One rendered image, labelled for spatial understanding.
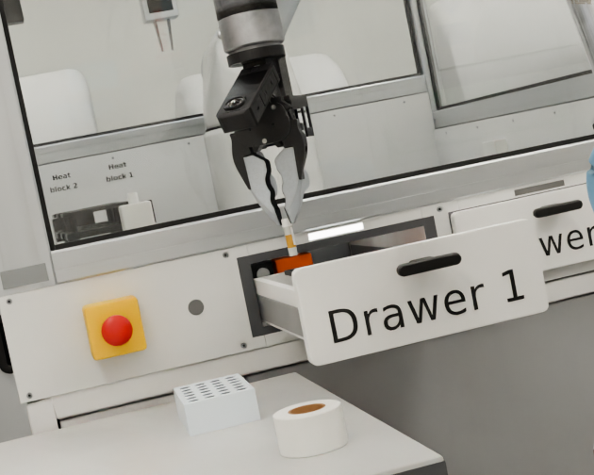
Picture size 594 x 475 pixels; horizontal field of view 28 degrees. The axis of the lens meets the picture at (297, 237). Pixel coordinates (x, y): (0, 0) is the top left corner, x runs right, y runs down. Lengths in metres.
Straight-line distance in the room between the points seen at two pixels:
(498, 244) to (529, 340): 0.43
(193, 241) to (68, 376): 0.25
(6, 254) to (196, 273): 0.25
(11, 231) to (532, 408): 0.79
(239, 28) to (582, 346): 0.74
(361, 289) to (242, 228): 0.35
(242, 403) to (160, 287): 0.30
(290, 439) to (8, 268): 0.57
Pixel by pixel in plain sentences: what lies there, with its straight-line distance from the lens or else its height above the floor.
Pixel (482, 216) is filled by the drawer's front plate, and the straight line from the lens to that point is 1.71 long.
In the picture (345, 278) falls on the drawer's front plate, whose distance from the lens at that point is 1.32.
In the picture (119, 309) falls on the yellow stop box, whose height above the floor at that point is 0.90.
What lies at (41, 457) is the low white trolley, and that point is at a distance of 1.45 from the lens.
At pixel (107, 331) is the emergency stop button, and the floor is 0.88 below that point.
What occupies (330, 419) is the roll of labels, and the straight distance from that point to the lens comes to 1.17.
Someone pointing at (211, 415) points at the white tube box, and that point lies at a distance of 1.37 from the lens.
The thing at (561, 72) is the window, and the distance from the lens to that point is 1.81.
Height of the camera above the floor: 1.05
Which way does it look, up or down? 4 degrees down
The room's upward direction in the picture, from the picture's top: 11 degrees counter-clockwise
